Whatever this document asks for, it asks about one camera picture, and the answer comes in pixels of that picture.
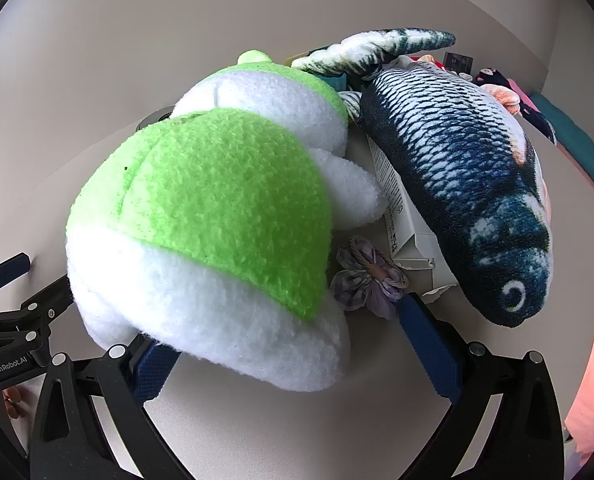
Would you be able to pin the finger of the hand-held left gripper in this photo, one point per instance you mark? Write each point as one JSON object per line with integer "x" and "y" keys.
{"x": 9, "y": 266}
{"x": 49, "y": 300}

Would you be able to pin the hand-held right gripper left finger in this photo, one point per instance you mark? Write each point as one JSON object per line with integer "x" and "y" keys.
{"x": 154, "y": 375}

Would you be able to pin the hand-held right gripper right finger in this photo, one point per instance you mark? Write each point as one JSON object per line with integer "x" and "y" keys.
{"x": 429, "y": 350}

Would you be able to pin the green and white plush toy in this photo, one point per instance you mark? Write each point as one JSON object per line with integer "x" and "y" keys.
{"x": 202, "y": 200}

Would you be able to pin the person's left hand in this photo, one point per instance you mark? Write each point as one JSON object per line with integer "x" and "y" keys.
{"x": 13, "y": 402}

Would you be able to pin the pink bed sheet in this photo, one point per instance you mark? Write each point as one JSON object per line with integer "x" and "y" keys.
{"x": 592, "y": 310}

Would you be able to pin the blue fish plush toy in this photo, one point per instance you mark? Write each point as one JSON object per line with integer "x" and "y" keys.
{"x": 452, "y": 150}

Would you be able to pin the teal pillow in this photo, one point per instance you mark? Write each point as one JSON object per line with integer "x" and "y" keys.
{"x": 587, "y": 150}

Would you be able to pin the teal plastic object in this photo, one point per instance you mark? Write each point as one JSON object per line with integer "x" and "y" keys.
{"x": 334, "y": 81}

